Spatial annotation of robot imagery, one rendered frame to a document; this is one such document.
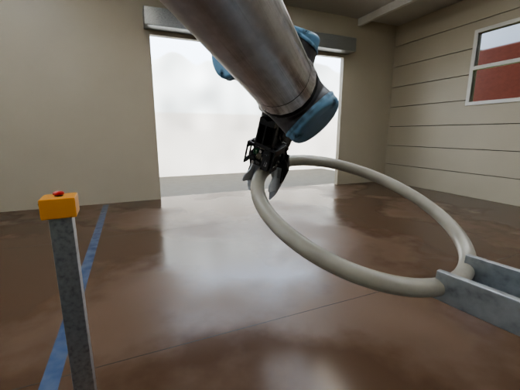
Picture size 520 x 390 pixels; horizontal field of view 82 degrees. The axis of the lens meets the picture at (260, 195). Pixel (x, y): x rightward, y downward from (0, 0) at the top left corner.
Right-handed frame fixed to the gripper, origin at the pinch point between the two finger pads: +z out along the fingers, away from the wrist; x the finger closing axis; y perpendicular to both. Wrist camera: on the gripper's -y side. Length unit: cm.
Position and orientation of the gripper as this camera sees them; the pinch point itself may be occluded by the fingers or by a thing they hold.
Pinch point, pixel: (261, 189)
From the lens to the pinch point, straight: 76.9
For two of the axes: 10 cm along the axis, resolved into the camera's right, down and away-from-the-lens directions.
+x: 8.7, 4.0, -3.0
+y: -4.4, 3.7, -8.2
